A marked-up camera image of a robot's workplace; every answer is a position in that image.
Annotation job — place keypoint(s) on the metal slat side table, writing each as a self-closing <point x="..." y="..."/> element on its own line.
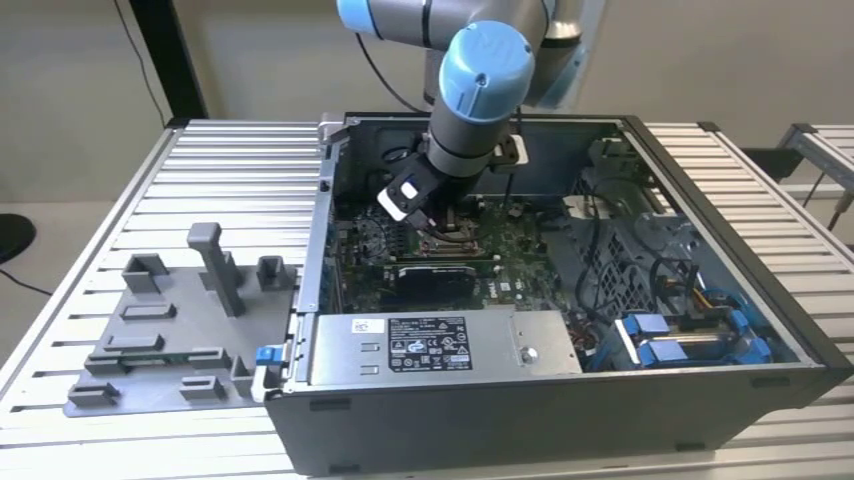
<point x="824" y="142"/>

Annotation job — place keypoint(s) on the black graphics card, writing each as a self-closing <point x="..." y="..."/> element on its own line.
<point x="434" y="287"/>

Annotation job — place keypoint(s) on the black round stand base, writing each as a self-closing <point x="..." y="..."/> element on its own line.
<point x="14" y="237"/>

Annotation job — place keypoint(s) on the green motherboard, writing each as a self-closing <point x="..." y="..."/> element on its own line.
<point x="528" y="272"/>

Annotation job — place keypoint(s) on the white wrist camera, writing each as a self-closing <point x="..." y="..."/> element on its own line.
<point x="394" y="202"/>
<point x="524" y="152"/>

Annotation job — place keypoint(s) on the grey metal disk bay cage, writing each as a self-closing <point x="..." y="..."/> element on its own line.
<point x="634" y="280"/>

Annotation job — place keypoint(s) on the silver CPU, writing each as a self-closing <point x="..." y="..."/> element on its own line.
<point x="437" y="246"/>

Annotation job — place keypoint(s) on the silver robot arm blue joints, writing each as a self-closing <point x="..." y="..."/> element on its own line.
<point x="468" y="140"/>

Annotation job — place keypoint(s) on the grey parts rack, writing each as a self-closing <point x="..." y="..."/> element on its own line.
<point x="194" y="335"/>

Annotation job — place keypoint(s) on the green RAM stick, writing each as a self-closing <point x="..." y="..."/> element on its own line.
<point x="175" y="358"/>

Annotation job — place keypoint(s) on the grey power supply unit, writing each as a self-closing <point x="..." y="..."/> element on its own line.
<point x="494" y="350"/>

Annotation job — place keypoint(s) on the hard disk in blue carrier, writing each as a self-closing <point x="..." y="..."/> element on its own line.
<point x="649" y="324"/>
<point x="661" y="352"/>

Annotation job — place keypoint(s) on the blue case latch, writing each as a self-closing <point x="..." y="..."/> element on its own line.
<point x="265" y="356"/>

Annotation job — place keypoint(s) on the CPU socket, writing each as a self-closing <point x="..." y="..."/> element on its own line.
<point x="421" y="250"/>

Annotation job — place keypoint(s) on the black vertical post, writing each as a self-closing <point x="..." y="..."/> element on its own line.
<point x="170" y="60"/>

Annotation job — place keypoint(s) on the black and silver PC case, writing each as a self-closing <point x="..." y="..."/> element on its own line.
<point x="468" y="430"/>

